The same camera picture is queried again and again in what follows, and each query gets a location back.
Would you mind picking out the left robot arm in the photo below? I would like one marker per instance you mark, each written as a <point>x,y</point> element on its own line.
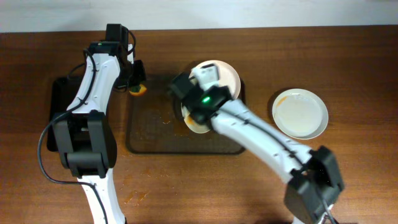
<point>83,137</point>

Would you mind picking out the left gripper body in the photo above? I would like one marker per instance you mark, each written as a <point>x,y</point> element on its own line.
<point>138,78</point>

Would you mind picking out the cream plate with sauce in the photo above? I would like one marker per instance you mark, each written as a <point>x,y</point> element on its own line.
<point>228,76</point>

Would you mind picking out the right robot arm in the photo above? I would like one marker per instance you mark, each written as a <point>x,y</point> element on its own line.
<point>312,177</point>

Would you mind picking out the white plate with sauce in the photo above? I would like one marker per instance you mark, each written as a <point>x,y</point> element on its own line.
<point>192,125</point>

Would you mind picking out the white plate sauce streak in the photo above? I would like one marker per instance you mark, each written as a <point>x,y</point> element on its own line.
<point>300,113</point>

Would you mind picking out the brown serving tray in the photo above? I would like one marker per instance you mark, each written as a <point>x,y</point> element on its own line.
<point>155,126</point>

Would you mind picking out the black sponge tray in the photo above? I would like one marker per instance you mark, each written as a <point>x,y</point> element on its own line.
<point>64,91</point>

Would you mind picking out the orange green sponge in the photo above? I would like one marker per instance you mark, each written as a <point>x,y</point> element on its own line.
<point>137,90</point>

